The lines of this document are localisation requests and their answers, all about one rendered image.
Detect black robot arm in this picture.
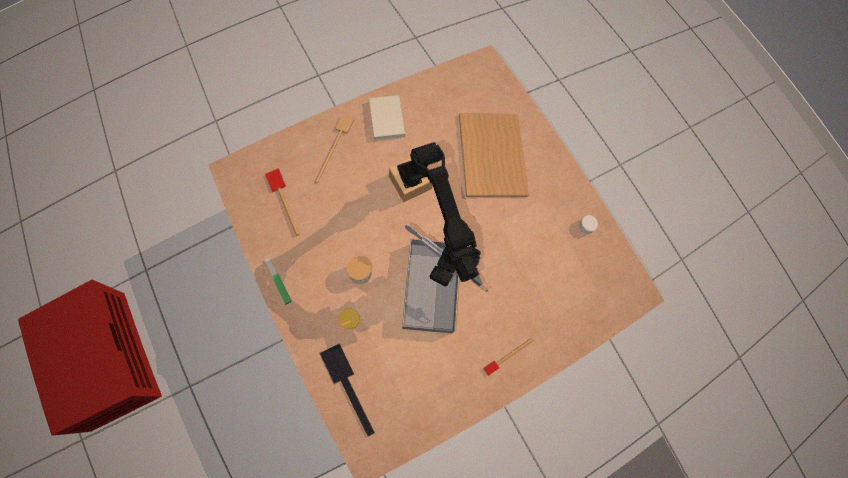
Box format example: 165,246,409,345
397,142,481,282

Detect beige short cylinder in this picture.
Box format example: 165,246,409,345
579,215,598,234

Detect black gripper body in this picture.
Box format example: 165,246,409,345
430,247,455,287

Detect grey roasting tin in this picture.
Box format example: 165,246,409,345
402,239,459,334

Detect black spatula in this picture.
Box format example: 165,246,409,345
319,343,375,436

